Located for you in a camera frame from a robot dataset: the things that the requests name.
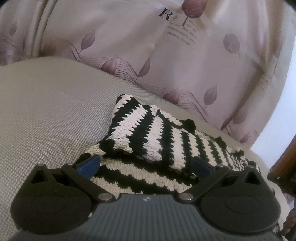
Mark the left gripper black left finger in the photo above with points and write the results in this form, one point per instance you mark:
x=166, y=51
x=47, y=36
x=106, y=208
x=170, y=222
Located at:
x=52, y=201

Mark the brown wooden door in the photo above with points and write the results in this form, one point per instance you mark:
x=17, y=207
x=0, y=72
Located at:
x=282, y=173

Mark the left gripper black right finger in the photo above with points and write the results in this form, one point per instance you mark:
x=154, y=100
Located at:
x=237, y=202

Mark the black white striped knit cardigan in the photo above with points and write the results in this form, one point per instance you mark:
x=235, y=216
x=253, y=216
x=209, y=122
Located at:
x=148, y=151

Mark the pink leaf print curtain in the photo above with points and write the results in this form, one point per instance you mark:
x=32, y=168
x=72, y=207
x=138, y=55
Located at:
x=224, y=61

